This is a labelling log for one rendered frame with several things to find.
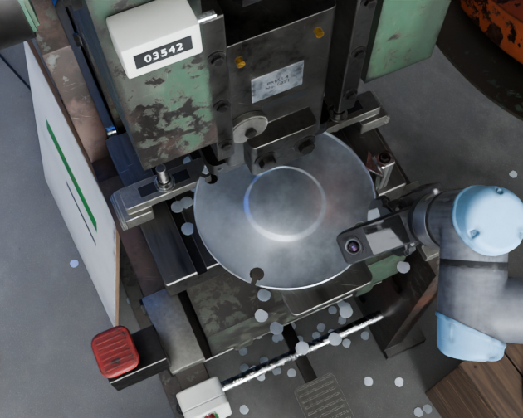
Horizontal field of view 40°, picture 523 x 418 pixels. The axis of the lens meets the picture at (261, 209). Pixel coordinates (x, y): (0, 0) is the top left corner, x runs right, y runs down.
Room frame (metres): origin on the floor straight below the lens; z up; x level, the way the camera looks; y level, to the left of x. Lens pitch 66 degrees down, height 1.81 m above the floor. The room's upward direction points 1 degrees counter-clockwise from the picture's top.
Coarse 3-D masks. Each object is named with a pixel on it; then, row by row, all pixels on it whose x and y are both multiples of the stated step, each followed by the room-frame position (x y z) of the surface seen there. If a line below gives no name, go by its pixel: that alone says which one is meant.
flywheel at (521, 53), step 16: (464, 0) 0.69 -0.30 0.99; (480, 0) 0.67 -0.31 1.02; (496, 0) 0.65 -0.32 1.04; (512, 0) 0.64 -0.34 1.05; (480, 16) 0.66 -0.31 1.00; (496, 16) 0.63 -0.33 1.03; (512, 16) 0.61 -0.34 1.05; (496, 32) 0.62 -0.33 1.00; (512, 32) 0.60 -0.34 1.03; (512, 48) 0.59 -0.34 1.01
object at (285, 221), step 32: (320, 160) 0.54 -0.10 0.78; (352, 160) 0.54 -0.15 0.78; (224, 192) 0.48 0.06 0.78; (256, 192) 0.48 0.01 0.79; (288, 192) 0.48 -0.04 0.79; (320, 192) 0.48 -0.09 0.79; (352, 192) 0.48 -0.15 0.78; (224, 224) 0.43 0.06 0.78; (256, 224) 0.43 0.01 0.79; (288, 224) 0.43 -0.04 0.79; (320, 224) 0.43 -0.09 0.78; (352, 224) 0.43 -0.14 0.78; (224, 256) 0.38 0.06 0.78; (256, 256) 0.37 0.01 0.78; (288, 256) 0.37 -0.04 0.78; (320, 256) 0.37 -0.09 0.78; (288, 288) 0.32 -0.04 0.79
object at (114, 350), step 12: (96, 336) 0.26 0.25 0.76; (108, 336) 0.26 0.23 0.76; (120, 336) 0.26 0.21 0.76; (96, 348) 0.24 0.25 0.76; (108, 348) 0.24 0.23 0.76; (120, 348) 0.24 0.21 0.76; (132, 348) 0.24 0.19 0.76; (96, 360) 0.22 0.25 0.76; (108, 360) 0.22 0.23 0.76; (120, 360) 0.22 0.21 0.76; (132, 360) 0.22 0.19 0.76; (108, 372) 0.20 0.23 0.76; (120, 372) 0.20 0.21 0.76
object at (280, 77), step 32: (224, 0) 0.54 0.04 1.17; (256, 0) 0.54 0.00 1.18; (288, 0) 0.54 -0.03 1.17; (320, 0) 0.54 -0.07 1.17; (256, 32) 0.50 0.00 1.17; (288, 32) 0.51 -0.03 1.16; (320, 32) 0.52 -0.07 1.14; (256, 64) 0.49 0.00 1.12; (288, 64) 0.51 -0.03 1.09; (320, 64) 0.53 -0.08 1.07; (256, 96) 0.49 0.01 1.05; (288, 96) 0.51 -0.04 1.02; (320, 96) 0.53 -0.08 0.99; (256, 128) 0.48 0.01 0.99; (288, 128) 0.49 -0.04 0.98; (256, 160) 0.46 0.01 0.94; (288, 160) 0.48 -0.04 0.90
